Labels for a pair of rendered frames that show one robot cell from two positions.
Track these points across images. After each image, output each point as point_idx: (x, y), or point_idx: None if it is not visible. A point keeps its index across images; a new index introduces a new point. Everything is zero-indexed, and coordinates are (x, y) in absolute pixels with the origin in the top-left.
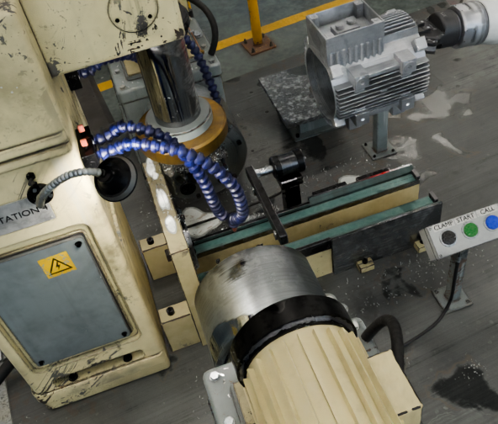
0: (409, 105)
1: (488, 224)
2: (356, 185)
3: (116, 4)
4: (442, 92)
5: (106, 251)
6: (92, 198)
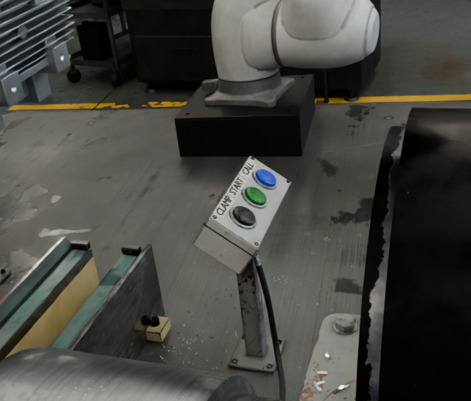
0: (64, 60)
1: (265, 181)
2: (10, 300)
3: None
4: (5, 198)
5: None
6: None
